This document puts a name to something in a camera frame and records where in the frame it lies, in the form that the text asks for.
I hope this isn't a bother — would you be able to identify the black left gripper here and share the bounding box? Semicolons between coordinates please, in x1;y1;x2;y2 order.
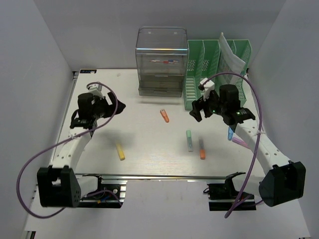
91;93;126;120

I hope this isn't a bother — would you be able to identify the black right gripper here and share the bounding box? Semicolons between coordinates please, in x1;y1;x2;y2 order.
190;89;227;122

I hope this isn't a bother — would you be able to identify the green cap highlighter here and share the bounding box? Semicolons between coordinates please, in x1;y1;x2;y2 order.
186;130;193;152

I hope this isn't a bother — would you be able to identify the orange translucent highlighter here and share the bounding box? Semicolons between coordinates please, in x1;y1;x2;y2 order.
160;109;169;123

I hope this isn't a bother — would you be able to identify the blue highlighter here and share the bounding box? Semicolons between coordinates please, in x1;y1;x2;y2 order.
227;127;234;141

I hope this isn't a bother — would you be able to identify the orange grey highlighter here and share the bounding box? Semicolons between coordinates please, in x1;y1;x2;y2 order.
198;138;206;160

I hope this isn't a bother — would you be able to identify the yellow highlighter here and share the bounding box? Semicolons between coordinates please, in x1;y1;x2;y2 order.
116;143;125;160

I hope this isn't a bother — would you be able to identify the red pen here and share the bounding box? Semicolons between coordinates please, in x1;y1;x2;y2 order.
150;59;166;64

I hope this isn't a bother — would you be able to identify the mesh document pouch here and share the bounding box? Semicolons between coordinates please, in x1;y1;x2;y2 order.
217;32;245;85

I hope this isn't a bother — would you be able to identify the clear drawer storage box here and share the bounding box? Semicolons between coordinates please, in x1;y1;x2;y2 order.
135;26;189;97

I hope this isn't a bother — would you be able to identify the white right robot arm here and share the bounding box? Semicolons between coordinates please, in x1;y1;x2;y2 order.
190;81;306;207

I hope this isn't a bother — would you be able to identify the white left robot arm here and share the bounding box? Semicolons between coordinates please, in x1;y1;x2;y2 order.
37;92;126;208

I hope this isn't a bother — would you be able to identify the black label sticker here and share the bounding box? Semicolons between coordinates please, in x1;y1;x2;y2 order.
79;69;97;74

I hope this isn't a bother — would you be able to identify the pink highlighter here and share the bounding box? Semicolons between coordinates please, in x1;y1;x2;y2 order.
232;137;249;148

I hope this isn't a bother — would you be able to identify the green file organizer rack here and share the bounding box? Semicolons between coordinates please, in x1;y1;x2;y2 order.
183;39;252;111

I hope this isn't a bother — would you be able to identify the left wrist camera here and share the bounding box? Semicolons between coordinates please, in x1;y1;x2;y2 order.
86;83;104;98

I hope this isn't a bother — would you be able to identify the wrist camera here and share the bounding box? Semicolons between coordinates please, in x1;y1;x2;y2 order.
86;83;104;98
198;78;215;98

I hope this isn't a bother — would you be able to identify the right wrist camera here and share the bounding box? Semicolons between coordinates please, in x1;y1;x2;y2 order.
198;78;215;98

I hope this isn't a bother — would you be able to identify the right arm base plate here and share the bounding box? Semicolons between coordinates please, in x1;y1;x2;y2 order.
203;183;256;212

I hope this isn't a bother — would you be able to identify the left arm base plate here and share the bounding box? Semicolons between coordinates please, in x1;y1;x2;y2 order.
78;180;127;209

